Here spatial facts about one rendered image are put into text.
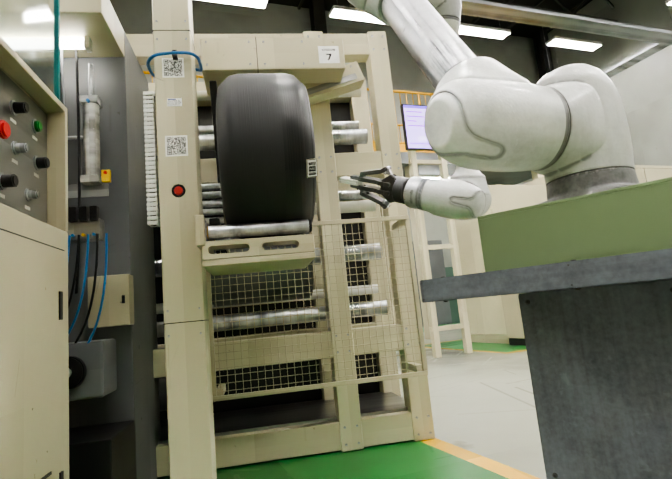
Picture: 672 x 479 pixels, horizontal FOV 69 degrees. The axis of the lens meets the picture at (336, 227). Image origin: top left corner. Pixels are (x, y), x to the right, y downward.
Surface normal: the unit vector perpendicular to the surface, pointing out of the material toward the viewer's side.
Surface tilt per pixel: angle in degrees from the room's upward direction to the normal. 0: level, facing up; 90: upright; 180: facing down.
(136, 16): 90
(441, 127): 94
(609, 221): 90
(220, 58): 90
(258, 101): 72
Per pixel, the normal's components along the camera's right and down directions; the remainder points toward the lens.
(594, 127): 0.22, -0.05
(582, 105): 0.26, -0.33
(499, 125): 0.09, 0.25
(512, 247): -0.64, -0.07
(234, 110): -0.14, -0.36
